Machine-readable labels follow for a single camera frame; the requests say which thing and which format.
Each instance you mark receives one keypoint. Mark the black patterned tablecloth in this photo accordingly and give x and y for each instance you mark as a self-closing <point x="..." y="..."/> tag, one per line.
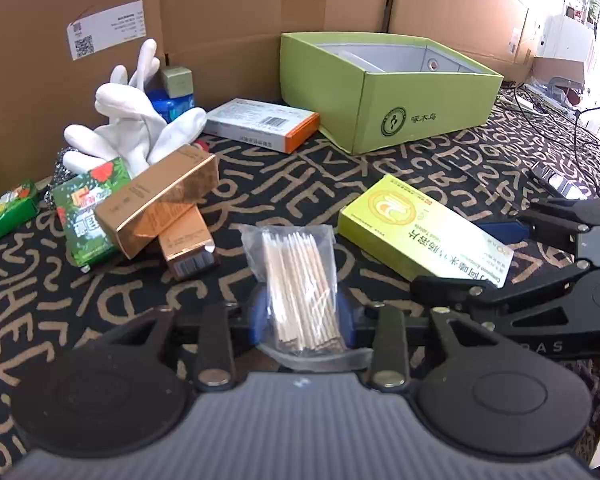
<point x="290" y="190"/>

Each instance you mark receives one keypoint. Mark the large white shipping label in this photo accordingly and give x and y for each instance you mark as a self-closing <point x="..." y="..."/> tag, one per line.
<point x="105" y="29"/>

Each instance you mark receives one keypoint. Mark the white cotton glove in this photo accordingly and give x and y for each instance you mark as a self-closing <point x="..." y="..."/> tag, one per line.
<point x="120" y="100"/>
<point x="180" y="127"/>

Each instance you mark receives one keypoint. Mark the small green packet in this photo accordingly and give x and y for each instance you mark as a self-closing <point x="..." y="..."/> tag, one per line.
<point x="7" y="210"/>

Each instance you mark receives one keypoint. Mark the long gold box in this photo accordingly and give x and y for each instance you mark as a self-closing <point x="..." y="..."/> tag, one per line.
<point x="155" y="200"/>

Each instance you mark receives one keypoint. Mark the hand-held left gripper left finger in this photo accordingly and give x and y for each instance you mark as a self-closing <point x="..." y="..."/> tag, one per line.
<point x="256" y="316"/>

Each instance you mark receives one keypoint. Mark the white and orange medicine box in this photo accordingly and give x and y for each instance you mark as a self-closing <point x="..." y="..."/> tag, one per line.
<point x="260" y="120"/>

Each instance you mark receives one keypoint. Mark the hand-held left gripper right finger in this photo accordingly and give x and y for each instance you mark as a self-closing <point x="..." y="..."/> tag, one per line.
<point x="350" y="318"/>

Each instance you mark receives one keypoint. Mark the small white shipping label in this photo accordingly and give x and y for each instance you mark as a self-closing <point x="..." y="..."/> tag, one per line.
<point x="514" y="39"/>

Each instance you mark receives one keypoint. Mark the cardboard carton with large label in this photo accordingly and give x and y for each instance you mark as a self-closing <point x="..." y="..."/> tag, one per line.
<point x="35" y="110"/>

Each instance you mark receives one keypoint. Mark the white cabinet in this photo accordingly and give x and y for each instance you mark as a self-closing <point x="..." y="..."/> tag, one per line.
<point x="567" y="37"/>

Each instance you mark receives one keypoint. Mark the blue plastic jar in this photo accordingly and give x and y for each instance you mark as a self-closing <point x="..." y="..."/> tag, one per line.
<point x="167" y="106"/>

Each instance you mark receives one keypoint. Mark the small olive green box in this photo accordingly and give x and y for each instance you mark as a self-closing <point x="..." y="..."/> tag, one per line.
<point x="176" y="81"/>

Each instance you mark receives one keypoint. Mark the black glossy device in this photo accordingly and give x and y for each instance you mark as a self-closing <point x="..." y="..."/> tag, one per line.
<point x="557" y="180"/>

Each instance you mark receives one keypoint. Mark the cardboard carton with small label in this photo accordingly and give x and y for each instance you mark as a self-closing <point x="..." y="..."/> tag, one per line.
<point x="455" y="10"/>

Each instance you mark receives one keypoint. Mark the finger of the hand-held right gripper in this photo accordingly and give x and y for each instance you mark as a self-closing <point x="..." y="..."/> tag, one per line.
<point x="445" y="290"/>
<point x="500" y="230"/>

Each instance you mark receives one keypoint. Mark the steel wool scourer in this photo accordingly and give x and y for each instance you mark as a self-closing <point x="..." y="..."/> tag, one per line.
<point x="59" y="180"/>

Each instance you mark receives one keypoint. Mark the clear bag of toothpicks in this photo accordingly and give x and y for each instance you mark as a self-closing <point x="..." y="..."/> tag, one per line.
<point x="300" y="285"/>

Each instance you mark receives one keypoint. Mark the large green strawberry packet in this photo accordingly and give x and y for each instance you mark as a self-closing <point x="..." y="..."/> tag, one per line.
<point x="80" y="217"/>

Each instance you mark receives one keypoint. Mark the green cardboard box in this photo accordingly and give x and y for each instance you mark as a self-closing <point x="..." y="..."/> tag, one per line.
<point x="430" y="105"/>

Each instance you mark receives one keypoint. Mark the yellow-green medicine box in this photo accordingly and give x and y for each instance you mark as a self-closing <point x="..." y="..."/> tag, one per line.
<point x="420" y="230"/>

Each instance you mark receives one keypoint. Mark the small copper box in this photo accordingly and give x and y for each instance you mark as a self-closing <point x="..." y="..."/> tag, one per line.
<point x="187" y="247"/>

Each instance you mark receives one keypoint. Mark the cardboard carton with tape patch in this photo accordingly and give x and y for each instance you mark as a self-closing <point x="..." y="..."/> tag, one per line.
<point x="230" y="10"/>

